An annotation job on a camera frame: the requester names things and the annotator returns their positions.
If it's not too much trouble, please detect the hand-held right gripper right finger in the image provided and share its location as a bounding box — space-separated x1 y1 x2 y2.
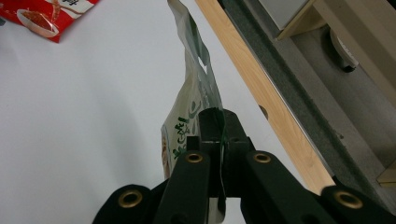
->
221 108 256 199

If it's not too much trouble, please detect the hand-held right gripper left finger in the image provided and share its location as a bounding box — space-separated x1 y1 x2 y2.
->
186 107 224 200

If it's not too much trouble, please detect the beige green seasoning packet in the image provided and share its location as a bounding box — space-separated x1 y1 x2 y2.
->
160 0 227 224

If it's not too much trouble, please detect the red seasoning packet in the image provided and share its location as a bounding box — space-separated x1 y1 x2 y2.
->
0 0 101 44

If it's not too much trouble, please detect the white table cover sheet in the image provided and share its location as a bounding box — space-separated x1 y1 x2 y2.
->
0 0 312 224

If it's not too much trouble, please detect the white cabinet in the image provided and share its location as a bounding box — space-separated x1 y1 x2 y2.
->
257 0 313 31

